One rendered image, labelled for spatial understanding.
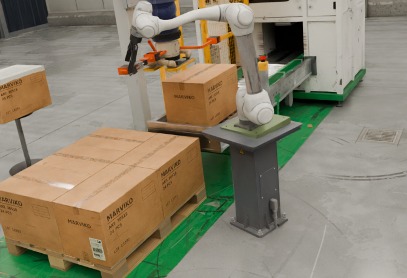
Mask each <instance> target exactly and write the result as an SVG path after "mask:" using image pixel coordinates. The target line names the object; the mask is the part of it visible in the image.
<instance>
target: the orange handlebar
mask: <svg viewBox="0 0 407 278"><path fill-rule="evenodd" d="M211 43H213V40H210V41H208V42H206V43H204V44H202V45H199V46H180V47H179V48H180V49H201V48H204V47H206V46H208V45H210V44H211ZM166 52H167V51H166V50H164V51H162V52H160V56H161V55H163V54H165V53H166ZM146 59H147V62H148V63H149V62H150V61H151V60H153V57H150V58H148V57H146V58H141V59H139V60H140V61H144V60H146ZM120 73H127V70H120Z"/></svg>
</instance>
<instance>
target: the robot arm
mask: <svg viewBox="0 0 407 278"><path fill-rule="evenodd" d="M152 11H153V9H152V5H151V4H150V3H149V2H147V1H139V2H138V4H137V6H136V8H135V10H134V13H133V19H132V20H133V22H132V25H131V30H130V33H131V34H130V43H129V45H128V47H127V48H128V50H127V54H126V57H125V61H127V62H129V61H130V62H129V65H128V69H127V71H132V70H133V66H134V63H135V62H136V56H137V50H138V43H141V42H142V38H146V39H150V38H153V37H154V36H156V35H158V34H159V33H160V32H162V31H165V30H171V29H173V28H176V27H180V26H181V25H184V24H187V23H189V22H193V21H196V20H207V21H216V22H226V23H229V25H230V28H231V31H232V33H233V35H235V36H236V41H237V46H238V50H239V56H240V61H241V65H242V71H243V76H244V80H245V86H242V87H240V88H239V89H238V90H237V93H236V107H237V112H238V115H239V122H238V123H235V124H234V127H239V128H243V129H246V130H248V131H253V130H254V129H255V128H258V127H260V126H262V125H264V124H267V123H269V122H270V121H271V120H272V119H273V116H274V108H273V106H272V105H271V101H270V99H269V96H268V93H267V92H266V91H265V90H264V89H263V88H262V82H261V78H260V73H259V66H258V63H257V56H256V51H255V46H254V41H253V34H252V32H253V30H254V13H253V11H252V9H251V8H250V7H249V6H247V5H245V4H242V3H232V4H222V5H215V6H212V7H207V8H202V9H197V10H193V11H190V12H188V13H185V14H183V15H180V16H178V17H176V18H174V19H170V20H161V19H159V18H158V17H157V16H152ZM130 57H131V60H130Z"/></svg>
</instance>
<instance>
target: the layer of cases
mask: <svg viewBox="0 0 407 278"><path fill-rule="evenodd" d="M203 183H204V173H203V167H202V157H201V151H200V142H199V137H189V136H179V135H173V134H162V133H152V132H146V131H135V130H124V129H118V128H108V127H102V128H100V129H98V130H96V131H95V132H93V133H91V134H89V135H87V136H86V137H83V138H82V139H80V140H78V141H76V142H74V143H73V144H71V145H69V146H67V147H65V148H63V149H61V150H59V151H58V152H56V153H54V154H52V155H51V156H49V157H46V158H45V159H43V160H41V161H39V162H37V163H36V164H34V165H32V166H30V167H28V168H26V169H24V170H22V171H21V172H19V173H17V174H15V175H14V176H12V177H10V178H8V179H6V180H4V181H2V182H1V183H0V221H1V225H2V229H3V232H4V236H5V237H8V238H11V239H14V240H18V241H21V242H24V243H28V244H30V245H34V246H37V247H41V248H45V249H48V250H51V251H55V252H57V253H61V254H65V255H68V256H71V257H75V258H78V259H82V260H86V261H88V262H92V263H96V264H98V265H102V266H106V267H109V268H112V267H113V266H114V265H115V264H116V263H117V262H119V261H120V260H121V259H122V258H123V257H124V256H125V255H126V254H127V253H128V252H129V251H130V250H131V249H133V248H134V247H135V246H136V245H137V244H138V243H139V242H140V241H141V240H142V239H143V238H144V237H145V236H147V235H148V234H149V233H150V232H151V231H152V230H153V229H155V228H156V227H157V226H158V225H159V224H160V223H161V222H162V221H163V220H164V219H165V218H166V217H167V216H168V215H170V214H171V213H172V212H173V211H174V210H175V209H176V208H177V207H178V206H179V205H180V204H181V203H182V202H184V201H185V200H186V199H187V198H188V197H189V196H190V195H192V194H193V193H194V192H195V191H196V190H197V189H198V188H199V187H200V186H201V185H202V184H203Z"/></svg>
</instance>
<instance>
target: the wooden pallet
mask: <svg viewBox="0 0 407 278"><path fill-rule="evenodd" d="M206 198H207V195H206V189H205V183H203V184H202V185H201V186H200V187H199V188H198V189H197V190H196V191H195V192H194V193H193V194H192V195H190V196H189V197H188V198H187V199H186V200H185V201H184V202H182V203H181V204H180V205H179V206H178V207H177V208H176V209H175V210H174V211H173V212H172V213H171V214H170V215H168V216H167V217H166V218H165V219H164V220H163V221H162V222H161V223H160V224H159V225H158V226H157V227H156V228H155V229H153V230H152V231H151V232H150V233H149V234H148V235H147V236H145V237H144V238H143V239H142V240H141V241H140V242H139V243H138V244H137V245H136V246H135V247H134V248H133V249H131V250H130V251H129V252H128V253H127V254H126V255H125V256H124V257H123V258H122V259H121V260H120V261H119V262H117V263H116V264H115V265H114V266H113V267H112V268H109V267H106V266H102V265H98V264H96V263H92V262H88V261H86V260H82V259H78V258H75V257H71V256H68V255H65V254H61V253H57V252H55V251H51V250H48V249H45V248H41V247H37V246H34V245H30V244H28V243H24V242H21V241H18V240H14V239H11V238H8V237H4V238H5V241H6V244H7V248H8V252H9V254H12V255H14V256H20V255H21V254H22V253H24V252H26V251H27V250H28V249H30V250H33V251H37V252H40V253H43V254H47V255H48V259H49V262H50V266H51V267H52V268H56V269H58V270H62V271H65V272H66V271H67V270H69V269H70V268H71V267H72V266H73V265H74V264H80V265H83V266H87V267H89V268H93V269H96V270H99V271H101V276H102V278H126V277H127V276H128V275H129V274H130V273H131V272H132V271H133V270H134V269H135V268H136V267H137V266H138V265H139V264H140V263H141V262H142V261H143V260H144V259H145V258H146V257H147V256H148V255H149V254H150V253H151V252H152V251H153V250H154V249H155V248H156V247H157V246H158V245H159V244H160V243H161V242H162V241H163V240H164V239H165V238H166V237H167V236H168V235H169V234H170V233H171V232H172V231H173V230H174V229H175V228H176V227H177V226H179V225H180V224H181V223H182V222H183V221H184V220H185V219H186V218H187V217H188V216H189V215H190V214H191V213H192V212H193V211H194V210H195V209H196V208H197V207H198V206H199V205H200V204H201V203H202V202H203V201H204V200H205V199H206ZM186 202H187V203H186ZM179 208H181V209H180V210H179V211H178V209H179ZM171 216H172V217H171ZM170 217H171V218H170ZM146 239H147V240H146ZM145 240H146V241H145ZM144 241H145V242H144ZM143 242H144V243H143ZM137 247H139V248H138V249H137V250H136V251H134V250H135V249H136V248H137ZM130 254H131V255H130ZM129 255H130V256H129ZM128 256H129V257H128ZM127 257H128V258H127ZM126 258H127V259H126Z"/></svg>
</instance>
